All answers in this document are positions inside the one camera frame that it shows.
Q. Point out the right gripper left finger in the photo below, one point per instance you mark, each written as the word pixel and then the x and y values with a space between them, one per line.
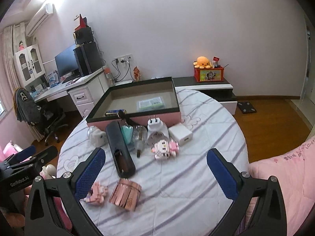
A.
pixel 42 216

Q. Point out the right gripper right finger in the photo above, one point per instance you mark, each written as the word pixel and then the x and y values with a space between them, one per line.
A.
pixel 257 205

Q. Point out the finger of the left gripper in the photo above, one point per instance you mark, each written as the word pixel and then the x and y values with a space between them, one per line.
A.
pixel 45 156
pixel 12 156

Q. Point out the pink donut brick model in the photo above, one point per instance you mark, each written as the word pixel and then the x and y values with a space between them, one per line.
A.
pixel 96 195

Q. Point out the white rabbit night light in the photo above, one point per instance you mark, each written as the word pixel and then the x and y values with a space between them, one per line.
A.
pixel 97 137

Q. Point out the rose gold metal cup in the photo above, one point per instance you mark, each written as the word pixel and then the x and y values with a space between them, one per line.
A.
pixel 126 194

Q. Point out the black remote control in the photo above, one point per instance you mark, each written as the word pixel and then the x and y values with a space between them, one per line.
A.
pixel 121 156

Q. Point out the blue yellow small box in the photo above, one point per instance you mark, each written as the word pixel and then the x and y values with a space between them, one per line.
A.
pixel 114 112

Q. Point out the teal heart plastic case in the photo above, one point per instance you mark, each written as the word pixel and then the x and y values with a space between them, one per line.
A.
pixel 127 132

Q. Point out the black hair claw clip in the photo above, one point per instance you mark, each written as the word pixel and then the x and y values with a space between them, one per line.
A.
pixel 123 116

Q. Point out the clear glass bottle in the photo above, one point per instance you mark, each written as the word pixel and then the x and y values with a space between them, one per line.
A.
pixel 139 138

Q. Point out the white usb charger cube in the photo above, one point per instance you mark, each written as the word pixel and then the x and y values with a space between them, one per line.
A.
pixel 180 134

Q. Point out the pink white cat brick figure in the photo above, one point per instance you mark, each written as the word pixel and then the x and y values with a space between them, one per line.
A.
pixel 164 149

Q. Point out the white travel plug adapter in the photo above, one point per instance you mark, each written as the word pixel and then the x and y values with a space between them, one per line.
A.
pixel 157 130

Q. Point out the black office chair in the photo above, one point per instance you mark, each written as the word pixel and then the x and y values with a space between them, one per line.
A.
pixel 52 120

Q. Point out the pink quilt right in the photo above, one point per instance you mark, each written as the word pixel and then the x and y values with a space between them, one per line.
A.
pixel 295 173

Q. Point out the white glass door cabinet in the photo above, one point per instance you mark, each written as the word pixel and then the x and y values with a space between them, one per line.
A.
pixel 29 65

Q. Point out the white desk with drawers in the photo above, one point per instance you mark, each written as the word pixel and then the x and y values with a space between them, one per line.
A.
pixel 85 92

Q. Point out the black computer monitor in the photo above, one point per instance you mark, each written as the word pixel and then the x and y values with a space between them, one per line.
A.
pixel 66 62

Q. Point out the pink doll on cabinet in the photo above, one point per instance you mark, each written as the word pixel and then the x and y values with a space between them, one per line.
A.
pixel 21 45

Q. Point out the black bathroom scale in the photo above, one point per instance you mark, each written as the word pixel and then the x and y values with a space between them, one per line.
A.
pixel 246 107

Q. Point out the white striped quilted tablecloth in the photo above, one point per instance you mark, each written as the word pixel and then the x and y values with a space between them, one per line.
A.
pixel 180 196

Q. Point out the black computer tower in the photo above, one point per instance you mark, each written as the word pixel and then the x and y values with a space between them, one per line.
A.
pixel 88 58

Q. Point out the orange cap water bottle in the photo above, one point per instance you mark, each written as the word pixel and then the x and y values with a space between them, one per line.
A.
pixel 109 76

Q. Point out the white air conditioner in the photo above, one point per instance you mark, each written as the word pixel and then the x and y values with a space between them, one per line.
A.
pixel 41 15

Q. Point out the black speaker on tower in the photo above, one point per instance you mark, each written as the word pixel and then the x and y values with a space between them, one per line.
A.
pixel 83 36

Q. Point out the pink and black storage box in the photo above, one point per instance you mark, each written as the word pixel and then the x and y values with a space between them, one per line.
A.
pixel 126 96

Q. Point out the red paper bag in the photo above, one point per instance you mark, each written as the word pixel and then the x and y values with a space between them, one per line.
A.
pixel 82 23

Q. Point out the red cartoon storage box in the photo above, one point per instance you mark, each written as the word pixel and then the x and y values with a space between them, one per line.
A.
pixel 209 75

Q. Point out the orange octopus plush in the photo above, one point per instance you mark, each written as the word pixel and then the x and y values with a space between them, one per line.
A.
pixel 202 62

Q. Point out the wall power outlet strip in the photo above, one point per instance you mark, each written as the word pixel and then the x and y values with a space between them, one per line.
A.
pixel 124 58

